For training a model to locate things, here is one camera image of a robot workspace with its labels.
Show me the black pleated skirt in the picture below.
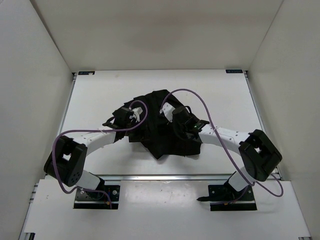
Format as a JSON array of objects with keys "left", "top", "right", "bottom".
[{"left": 115, "top": 89, "right": 201, "bottom": 160}]

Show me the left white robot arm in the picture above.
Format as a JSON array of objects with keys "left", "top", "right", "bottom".
[{"left": 43, "top": 106, "right": 148, "bottom": 199}]

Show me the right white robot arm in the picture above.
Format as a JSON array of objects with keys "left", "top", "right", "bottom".
[{"left": 160, "top": 102, "right": 283, "bottom": 200}]

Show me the left blue corner label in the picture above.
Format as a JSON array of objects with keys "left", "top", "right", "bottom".
[{"left": 78, "top": 71, "right": 95, "bottom": 76}]

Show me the blue corner label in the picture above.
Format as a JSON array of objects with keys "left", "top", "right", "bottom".
[
  {"left": 78, "top": 71, "right": 95, "bottom": 76},
  {"left": 225, "top": 69, "right": 243, "bottom": 74}
]

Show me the right blue corner label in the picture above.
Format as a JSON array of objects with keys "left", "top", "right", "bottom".
[{"left": 225, "top": 69, "right": 243, "bottom": 74}]

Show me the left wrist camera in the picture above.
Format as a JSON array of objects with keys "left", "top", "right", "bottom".
[{"left": 131, "top": 107, "right": 143, "bottom": 122}]

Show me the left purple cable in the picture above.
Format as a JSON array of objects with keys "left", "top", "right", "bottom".
[{"left": 50, "top": 100, "right": 149, "bottom": 195}]

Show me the purple cable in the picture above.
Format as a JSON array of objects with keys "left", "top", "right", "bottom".
[
  {"left": 50, "top": 100, "right": 149, "bottom": 195},
  {"left": 162, "top": 88, "right": 284, "bottom": 198}
]

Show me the aluminium table rail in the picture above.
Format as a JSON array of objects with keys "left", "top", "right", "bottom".
[{"left": 100, "top": 174, "right": 231, "bottom": 181}]

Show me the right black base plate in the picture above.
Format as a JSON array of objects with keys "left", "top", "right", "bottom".
[{"left": 208, "top": 185, "right": 257, "bottom": 212}]

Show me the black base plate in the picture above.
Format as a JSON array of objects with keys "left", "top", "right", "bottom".
[
  {"left": 73, "top": 185, "right": 121, "bottom": 210},
  {"left": 208, "top": 185, "right": 257, "bottom": 212}
]

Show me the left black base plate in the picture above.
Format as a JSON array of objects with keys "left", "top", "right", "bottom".
[{"left": 73, "top": 185, "right": 121, "bottom": 210}]

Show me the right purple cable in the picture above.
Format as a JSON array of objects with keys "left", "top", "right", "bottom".
[{"left": 162, "top": 88, "right": 284, "bottom": 198}]

